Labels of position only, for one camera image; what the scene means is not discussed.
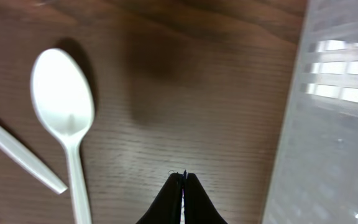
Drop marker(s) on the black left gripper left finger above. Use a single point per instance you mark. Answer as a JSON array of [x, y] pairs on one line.
[[166, 207]]

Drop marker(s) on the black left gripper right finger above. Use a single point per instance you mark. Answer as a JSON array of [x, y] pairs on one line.
[[198, 208]]

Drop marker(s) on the clear perforated plastic basket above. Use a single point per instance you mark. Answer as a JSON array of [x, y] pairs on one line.
[[315, 175]]

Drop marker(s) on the white plastic spoon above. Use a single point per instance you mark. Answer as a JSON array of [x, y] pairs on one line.
[[63, 103]]

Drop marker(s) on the white plastic utensil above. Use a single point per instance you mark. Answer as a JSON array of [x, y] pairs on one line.
[[30, 162]]

